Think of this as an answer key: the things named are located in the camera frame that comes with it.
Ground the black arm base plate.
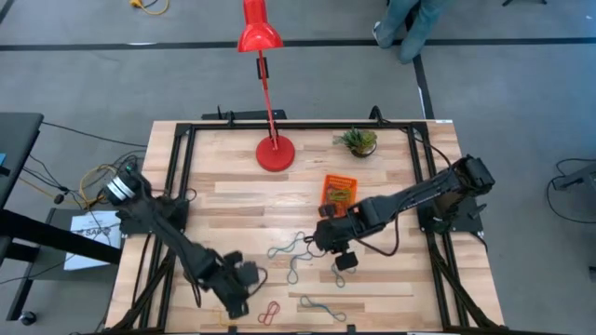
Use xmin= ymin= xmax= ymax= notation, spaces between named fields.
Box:
xmin=118 ymin=204 xmax=189 ymax=236
xmin=415 ymin=196 xmax=486 ymax=235

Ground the yellow rubber band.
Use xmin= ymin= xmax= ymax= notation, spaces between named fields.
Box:
xmin=211 ymin=306 xmax=237 ymax=328

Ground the black power strip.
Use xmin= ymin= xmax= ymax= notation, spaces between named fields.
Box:
xmin=200 ymin=108 xmax=289 ymax=122

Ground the white paper sheet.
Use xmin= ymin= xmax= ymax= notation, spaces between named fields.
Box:
xmin=62 ymin=209 xmax=124 ymax=273

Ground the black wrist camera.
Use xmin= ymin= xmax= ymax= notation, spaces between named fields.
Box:
xmin=236 ymin=261 xmax=261 ymax=287
xmin=333 ymin=250 xmax=360 ymax=273

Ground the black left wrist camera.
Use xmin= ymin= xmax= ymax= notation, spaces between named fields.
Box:
xmin=236 ymin=261 xmax=261 ymax=287

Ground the black desk leg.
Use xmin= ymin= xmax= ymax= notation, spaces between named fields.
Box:
xmin=0 ymin=208 xmax=124 ymax=327

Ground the red desk lamp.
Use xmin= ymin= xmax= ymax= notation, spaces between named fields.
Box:
xmin=236 ymin=0 xmax=297 ymax=173

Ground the orange plastic basket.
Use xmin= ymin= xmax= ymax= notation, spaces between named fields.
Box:
xmin=318 ymin=173 xmax=359 ymax=220

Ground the person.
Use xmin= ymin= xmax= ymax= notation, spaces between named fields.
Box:
xmin=372 ymin=0 xmax=451 ymax=66

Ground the teal rubber band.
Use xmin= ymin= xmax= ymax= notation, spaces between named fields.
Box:
xmin=285 ymin=249 xmax=315 ymax=287
xmin=265 ymin=230 xmax=309 ymax=261
xmin=298 ymin=294 xmax=349 ymax=324
xmin=330 ymin=261 xmax=348 ymax=289

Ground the grey metal stand leg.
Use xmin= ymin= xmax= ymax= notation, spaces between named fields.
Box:
xmin=552 ymin=162 xmax=596 ymax=192

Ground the red rubber band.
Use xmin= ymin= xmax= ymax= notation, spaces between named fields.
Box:
xmin=256 ymin=300 xmax=282 ymax=327

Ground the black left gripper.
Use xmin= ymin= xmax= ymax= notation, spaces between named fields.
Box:
xmin=206 ymin=261 xmax=252 ymax=321

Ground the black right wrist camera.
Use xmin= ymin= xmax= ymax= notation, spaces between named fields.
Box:
xmin=333 ymin=250 xmax=360 ymax=273

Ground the yellow cable with plug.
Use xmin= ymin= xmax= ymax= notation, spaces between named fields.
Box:
xmin=128 ymin=0 xmax=172 ymax=17

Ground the black desk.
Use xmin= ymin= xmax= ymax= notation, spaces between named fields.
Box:
xmin=0 ymin=111 xmax=46 ymax=211

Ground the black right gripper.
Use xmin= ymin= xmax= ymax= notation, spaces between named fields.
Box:
xmin=304 ymin=210 xmax=374 ymax=258

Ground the small potted succulent plant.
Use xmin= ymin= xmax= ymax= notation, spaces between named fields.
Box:
xmin=332 ymin=127 xmax=379 ymax=159

